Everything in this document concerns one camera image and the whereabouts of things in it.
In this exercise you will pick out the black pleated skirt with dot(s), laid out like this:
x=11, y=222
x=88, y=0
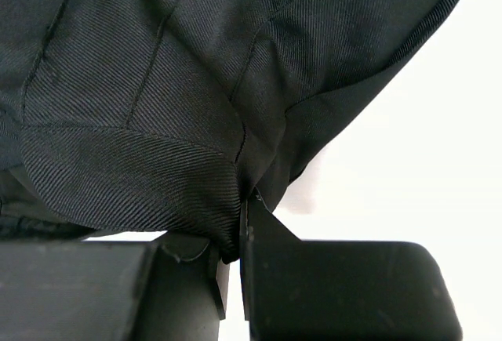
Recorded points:
x=153, y=115

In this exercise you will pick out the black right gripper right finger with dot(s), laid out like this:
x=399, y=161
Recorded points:
x=338, y=290

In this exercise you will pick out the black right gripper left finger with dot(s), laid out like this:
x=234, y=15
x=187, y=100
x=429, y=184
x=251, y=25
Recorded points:
x=172, y=288

